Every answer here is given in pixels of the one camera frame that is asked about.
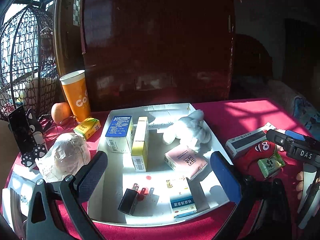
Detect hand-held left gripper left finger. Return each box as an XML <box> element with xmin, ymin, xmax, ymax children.
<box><xmin>26</xmin><ymin>151</ymin><xmax>108</xmax><ymax>240</ymax></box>

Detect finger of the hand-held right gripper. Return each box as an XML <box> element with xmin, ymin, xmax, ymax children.
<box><xmin>285</xmin><ymin>130</ymin><xmax>313</xmax><ymax>143</ymax></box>
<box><xmin>266</xmin><ymin>129</ymin><xmax>295</xmax><ymax>155</ymax></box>

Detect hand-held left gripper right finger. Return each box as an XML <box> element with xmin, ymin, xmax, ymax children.
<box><xmin>211</xmin><ymin>151</ymin><xmax>292</xmax><ymax>240</ymax></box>

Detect white cardboard tray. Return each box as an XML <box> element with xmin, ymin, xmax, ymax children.
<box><xmin>88</xmin><ymin>102</ymin><xmax>230</xmax><ymax>227</ymax></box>

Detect green snack packet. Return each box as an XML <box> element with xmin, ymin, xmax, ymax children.
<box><xmin>257</xmin><ymin>152</ymin><xmax>286</xmax><ymax>179</ymax></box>

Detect red plush toy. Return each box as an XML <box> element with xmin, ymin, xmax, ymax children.
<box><xmin>235</xmin><ymin>141</ymin><xmax>277</xmax><ymax>178</ymax></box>

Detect grey white long box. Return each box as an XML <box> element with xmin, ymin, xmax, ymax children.
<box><xmin>224</xmin><ymin>126</ymin><xmax>269</xmax><ymax>159</ymax></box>

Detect pink tissue pack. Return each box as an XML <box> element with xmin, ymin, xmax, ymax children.
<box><xmin>164</xmin><ymin>145</ymin><xmax>208</xmax><ymax>180</ymax></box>

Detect black charger plug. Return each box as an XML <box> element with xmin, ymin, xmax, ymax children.
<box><xmin>118</xmin><ymin>183</ymin><xmax>140</xmax><ymax>216</ymax></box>

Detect small blue white medicine box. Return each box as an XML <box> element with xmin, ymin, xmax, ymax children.
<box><xmin>166</xmin><ymin>176</ymin><xmax>197</xmax><ymax>218</ymax></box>

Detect yellow white medicine box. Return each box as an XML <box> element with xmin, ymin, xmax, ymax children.
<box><xmin>131</xmin><ymin>116</ymin><xmax>149</xmax><ymax>172</ymax></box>

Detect white pink plush toy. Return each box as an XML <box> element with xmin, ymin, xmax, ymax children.
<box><xmin>162</xmin><ymin>109</ymin><xmax>212</xmax><ymax>153</ymax></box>

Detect person's right hand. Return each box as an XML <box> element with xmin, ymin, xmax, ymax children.
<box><xmin>296</xmin><ymin>171</ymin><xmax>305</xmax><ymax>193</ymax></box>

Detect small white packet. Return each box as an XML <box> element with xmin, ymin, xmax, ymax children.
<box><xmin>265</xmin><ymin>122</ymin><xmax>285</xmax><ymax>134</ymax></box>

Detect blue patchwork quilt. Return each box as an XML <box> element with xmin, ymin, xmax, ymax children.
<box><xmin>294</xmin><ymin>95</ymin><xmax>320</xmax><ymax>130</ymax></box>

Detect white plastic wrapped bundle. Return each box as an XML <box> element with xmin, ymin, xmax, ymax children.
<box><xmin>36</xmin><ymin>132</ymin><xmax>91</xmax><ymax>183</ymax></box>

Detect yellow green juice box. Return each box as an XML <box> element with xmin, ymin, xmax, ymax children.
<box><xmin>73</xmin><ymin>117</ymin><xmax>101</xmax><ymax>140</ymax></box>

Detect red tablecloth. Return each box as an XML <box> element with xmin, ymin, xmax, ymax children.
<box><xmin>0</xmin><ymin>97</ymin><xmax>320</xmax><ymax>240</ymax></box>

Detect bed with patterned sheet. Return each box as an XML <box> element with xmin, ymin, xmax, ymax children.
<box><xmin>230</xmin><ymin>77</ymin><xmax>320</xmax><ymax>140</ymax></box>

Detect eyeglasses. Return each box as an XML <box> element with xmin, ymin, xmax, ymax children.
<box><xmin>44</xmin><ymin>116</ymin><xmax>78</xmax><ymax>140</ymax></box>

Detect apple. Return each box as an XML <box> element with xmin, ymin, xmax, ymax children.
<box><xmin>51</xmin><ymin>102</ymin><xmax>73</xmax><ymax>124</ymax></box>

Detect white printed box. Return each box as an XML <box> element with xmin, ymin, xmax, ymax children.
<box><xmin>1</xmin><ymin>165</ymin><xmax>37</xmax><ymax>230</ymax></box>

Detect cat shaped phone stand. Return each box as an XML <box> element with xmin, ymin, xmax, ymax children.
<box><xmin>21</xmin><ymin>109</ymin><xmax>49</xmax><ymax>167</ymax></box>

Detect orange paper cup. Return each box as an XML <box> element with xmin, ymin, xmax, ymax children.
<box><xmin>59</xmin><ymin>70</ymin><xmax>92</xmax><ymax>122</ymax></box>

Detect black phone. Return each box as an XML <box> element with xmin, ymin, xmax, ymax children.
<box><xmin>7</xmin><ymin>106</ymin><xmax>34</xmax><ymax>155</ymax></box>

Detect wooden bed headboard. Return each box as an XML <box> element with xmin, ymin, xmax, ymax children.
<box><xmin>235</xmin><ymin>34</ymin><xmax>273</xmax><ymax>80</ymax></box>

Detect dark wooden cabinet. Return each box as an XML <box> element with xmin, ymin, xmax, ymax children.
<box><xmin>80</xmin><ymin>0</ymin><xmax>237</xmax><ymax>112</ymax></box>

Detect checkered strip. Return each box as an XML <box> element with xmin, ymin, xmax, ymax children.
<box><xmin>72</xmin><ymin>0</ymin><xmax>82</xmax><ymax>27</ymax></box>

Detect black wire cage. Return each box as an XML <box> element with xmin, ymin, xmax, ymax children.
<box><xmin>0</xmin><ymin>6</ymin><xmax>59</xmax><ymax>120</ymax></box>

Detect curved wooden frame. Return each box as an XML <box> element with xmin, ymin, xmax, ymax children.
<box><xmin>54</xmin><ymin>0</ymin><xmax>87</xmax><ymax>80</ymax></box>

